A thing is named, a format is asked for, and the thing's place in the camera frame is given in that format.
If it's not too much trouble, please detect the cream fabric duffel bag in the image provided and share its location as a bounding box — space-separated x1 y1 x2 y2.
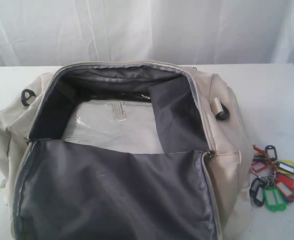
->
0 61 253 240

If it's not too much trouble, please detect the silver main zipper pull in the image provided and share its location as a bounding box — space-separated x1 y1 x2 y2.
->
205 150 215 160

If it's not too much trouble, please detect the colourful key tag bunch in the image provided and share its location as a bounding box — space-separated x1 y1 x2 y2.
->
250 145 294 212

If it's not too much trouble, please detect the clear plastic wrapped white packet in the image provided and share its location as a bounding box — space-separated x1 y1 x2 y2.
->
62 100 163 154

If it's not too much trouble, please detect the black right strap ring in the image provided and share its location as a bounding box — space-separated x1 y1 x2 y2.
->
211 98 230 122

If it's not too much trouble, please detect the black strap ring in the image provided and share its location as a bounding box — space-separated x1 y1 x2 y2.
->
20 88 36 107
211 98 230 122

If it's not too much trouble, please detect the black left strap ring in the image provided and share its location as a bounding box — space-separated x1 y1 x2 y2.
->
20 88 36 107

